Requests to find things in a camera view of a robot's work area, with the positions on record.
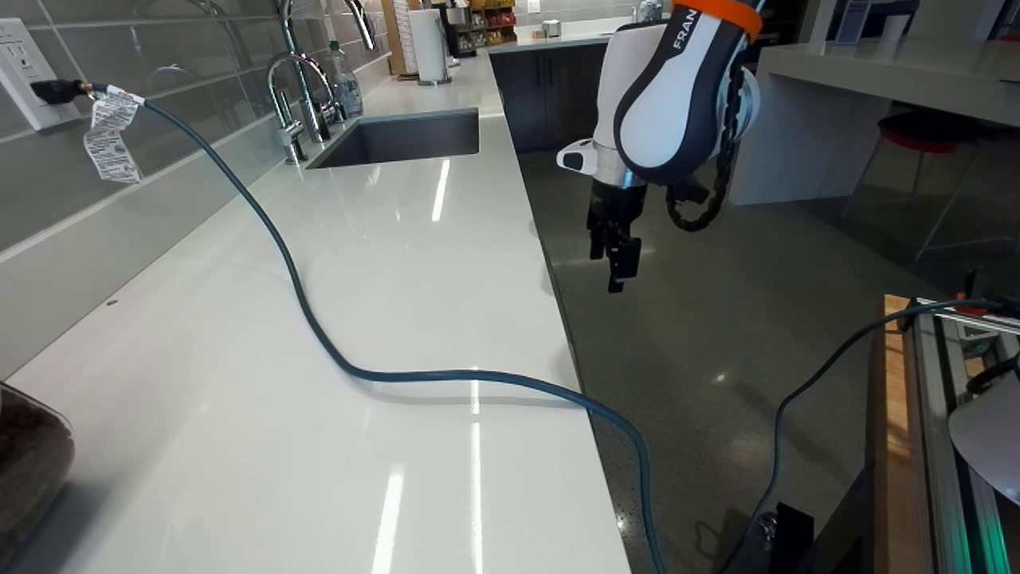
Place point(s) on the white paper towel roll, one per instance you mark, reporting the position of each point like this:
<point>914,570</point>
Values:
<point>427,46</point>

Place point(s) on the white wall outlet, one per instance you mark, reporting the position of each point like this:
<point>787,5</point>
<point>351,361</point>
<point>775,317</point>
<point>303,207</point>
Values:
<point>20,68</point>

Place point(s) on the small chrome tap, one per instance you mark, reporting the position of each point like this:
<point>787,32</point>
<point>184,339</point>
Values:
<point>290,119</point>

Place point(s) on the white cable tag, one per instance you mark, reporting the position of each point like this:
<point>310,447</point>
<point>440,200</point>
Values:
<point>112,112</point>

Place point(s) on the white kitchen island counter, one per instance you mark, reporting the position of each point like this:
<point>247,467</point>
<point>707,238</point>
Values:
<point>820,110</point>

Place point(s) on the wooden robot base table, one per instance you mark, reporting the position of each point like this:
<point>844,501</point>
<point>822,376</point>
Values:
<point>896,455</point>

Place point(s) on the tall chrome kitchen faucet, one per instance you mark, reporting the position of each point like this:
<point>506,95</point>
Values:
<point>308,85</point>

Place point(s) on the undermount kitchen sink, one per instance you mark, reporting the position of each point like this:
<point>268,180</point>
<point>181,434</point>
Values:
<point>392,138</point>

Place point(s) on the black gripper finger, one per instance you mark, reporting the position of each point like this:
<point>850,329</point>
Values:
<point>597,243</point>
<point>621,263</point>

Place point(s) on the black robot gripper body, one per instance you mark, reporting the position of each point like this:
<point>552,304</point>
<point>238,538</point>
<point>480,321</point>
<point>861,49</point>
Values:
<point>613,207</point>

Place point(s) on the black round speaker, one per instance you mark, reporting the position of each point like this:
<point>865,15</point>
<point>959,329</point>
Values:
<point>37,451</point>

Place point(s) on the red round stool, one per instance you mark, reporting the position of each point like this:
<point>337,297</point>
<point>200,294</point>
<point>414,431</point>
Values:
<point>924,131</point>

